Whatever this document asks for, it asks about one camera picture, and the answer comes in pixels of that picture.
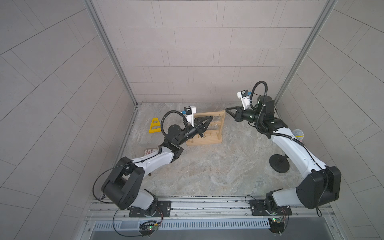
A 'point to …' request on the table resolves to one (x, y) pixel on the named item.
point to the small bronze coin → (149, 174)
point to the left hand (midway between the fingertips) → (214, 119)
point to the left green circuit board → (147, 228)
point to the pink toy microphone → (298, 134)
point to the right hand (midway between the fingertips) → (226, 110)
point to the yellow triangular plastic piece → (155, 126)
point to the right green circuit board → (277, 225)
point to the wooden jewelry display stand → (214, 132)
